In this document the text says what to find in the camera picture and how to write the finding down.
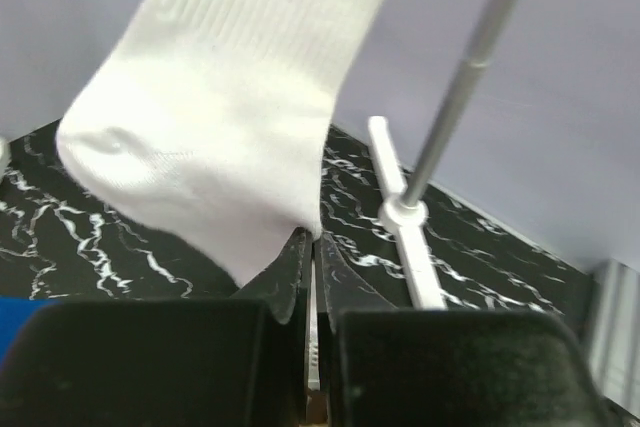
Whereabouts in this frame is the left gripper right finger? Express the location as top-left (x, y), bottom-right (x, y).
top-left (316, 235), bottom-right (612, 426)

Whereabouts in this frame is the blue towel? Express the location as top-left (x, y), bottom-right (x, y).
top-left (0, 297), bottom-right (56, 361)

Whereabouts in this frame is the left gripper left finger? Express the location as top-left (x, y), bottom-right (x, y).
top-left (1, 229), bottom-right (311, 426)

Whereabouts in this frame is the silver clothes rack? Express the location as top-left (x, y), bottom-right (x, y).
top-left (368, 0), bottom-right (517, 310)

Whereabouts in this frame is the white black striped sock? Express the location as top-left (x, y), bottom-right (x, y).
top-left (56, 0), bottom-right (383, 285)

